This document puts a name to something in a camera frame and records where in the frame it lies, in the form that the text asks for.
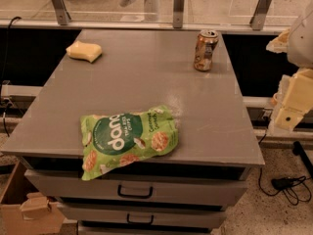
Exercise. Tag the right metal bracket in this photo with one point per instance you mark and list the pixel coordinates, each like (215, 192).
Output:
(257, 21)

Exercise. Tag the green rice chips bag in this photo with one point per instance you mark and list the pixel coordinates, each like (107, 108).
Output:
(112, 142)

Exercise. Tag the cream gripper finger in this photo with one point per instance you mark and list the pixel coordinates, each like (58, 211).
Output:
(280, 43)
(294, 99)

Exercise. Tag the metal bracket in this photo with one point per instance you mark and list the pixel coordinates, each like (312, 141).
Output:
(61, 12)
(178, 13)
(257, 21)

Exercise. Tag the cardboard box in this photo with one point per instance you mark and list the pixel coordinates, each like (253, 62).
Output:
(25, 210)

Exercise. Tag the middle metal bracket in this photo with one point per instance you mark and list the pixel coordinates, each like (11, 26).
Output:
(178, 13)

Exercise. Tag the tape roll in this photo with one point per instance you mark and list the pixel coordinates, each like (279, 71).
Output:
(274, 100)

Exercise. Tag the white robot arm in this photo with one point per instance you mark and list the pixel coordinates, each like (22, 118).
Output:
(297, 43)

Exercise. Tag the left metal bracket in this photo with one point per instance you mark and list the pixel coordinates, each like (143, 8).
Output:
(61, 12)

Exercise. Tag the yellow sponge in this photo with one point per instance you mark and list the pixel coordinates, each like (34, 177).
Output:
(84, 51)

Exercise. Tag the orange soda can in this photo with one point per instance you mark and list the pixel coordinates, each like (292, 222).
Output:
(206, 43)

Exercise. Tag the grey drawer cabinet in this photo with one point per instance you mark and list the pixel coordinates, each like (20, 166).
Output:
(185, 192)

